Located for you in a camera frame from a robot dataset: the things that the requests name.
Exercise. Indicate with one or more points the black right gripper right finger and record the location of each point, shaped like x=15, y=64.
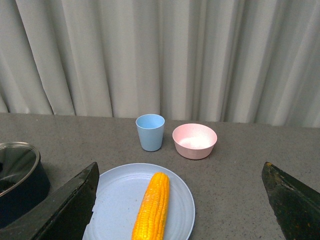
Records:
x=296, y=206

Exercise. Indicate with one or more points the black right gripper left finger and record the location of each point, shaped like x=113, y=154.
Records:
x=63, y=215

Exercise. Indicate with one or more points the glass pot lid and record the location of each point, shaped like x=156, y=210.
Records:
x=18, y=160

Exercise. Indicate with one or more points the yellow corn cob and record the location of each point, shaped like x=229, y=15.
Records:
x=151, y=219

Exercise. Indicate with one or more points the dark blue pot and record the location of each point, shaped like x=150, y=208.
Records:
x=24, y=197

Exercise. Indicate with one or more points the light blue plate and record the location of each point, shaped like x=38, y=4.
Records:
x=118, y=198

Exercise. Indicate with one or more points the light blue cup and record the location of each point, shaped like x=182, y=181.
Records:
x=150, y=128

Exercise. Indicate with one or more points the pink bowl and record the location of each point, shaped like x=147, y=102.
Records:
x=194, y=141

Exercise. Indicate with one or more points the white curtain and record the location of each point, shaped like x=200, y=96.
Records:
x=241, y=61

